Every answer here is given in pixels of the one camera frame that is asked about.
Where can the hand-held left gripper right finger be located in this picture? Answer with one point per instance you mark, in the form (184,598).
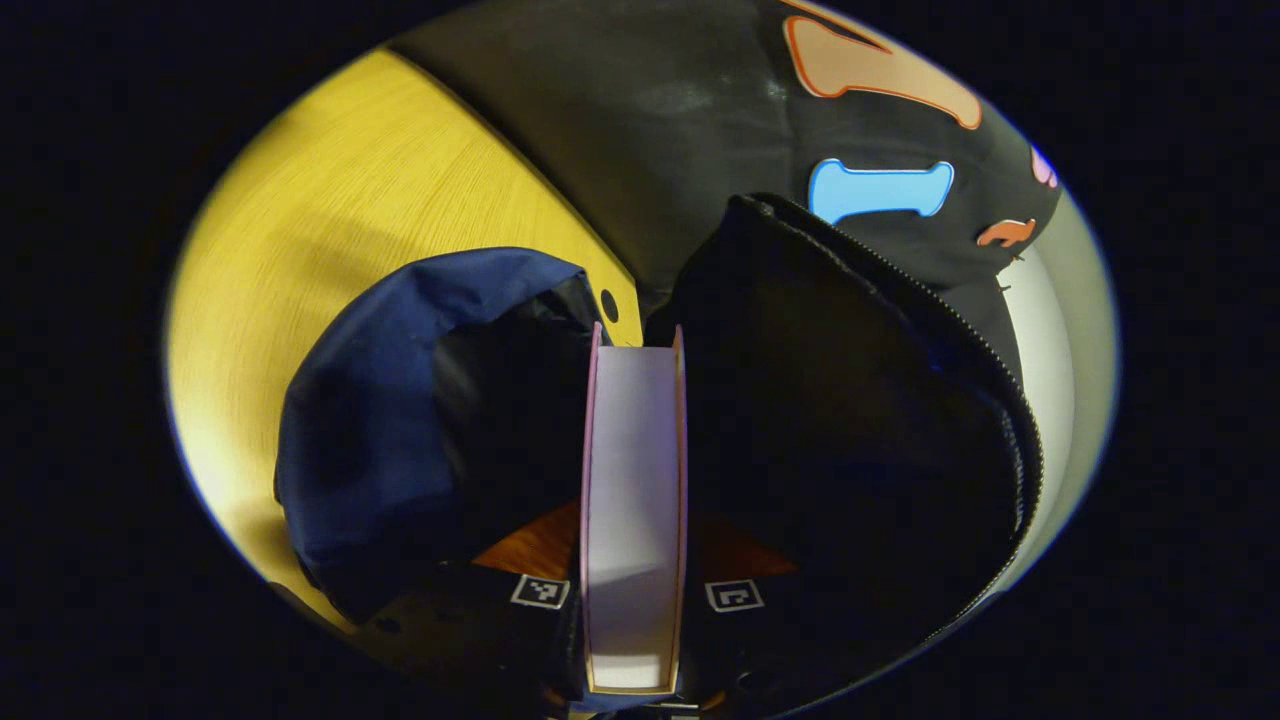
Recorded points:
(740,630)

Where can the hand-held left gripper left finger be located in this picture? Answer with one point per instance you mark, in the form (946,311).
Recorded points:
(470,620)

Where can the pink book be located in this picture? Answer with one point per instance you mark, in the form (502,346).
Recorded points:
(633,480)

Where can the blue schoolbag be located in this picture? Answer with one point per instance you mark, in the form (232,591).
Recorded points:
(370,430)

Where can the black backdrop cloth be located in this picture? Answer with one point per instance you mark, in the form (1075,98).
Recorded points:
(640,130)

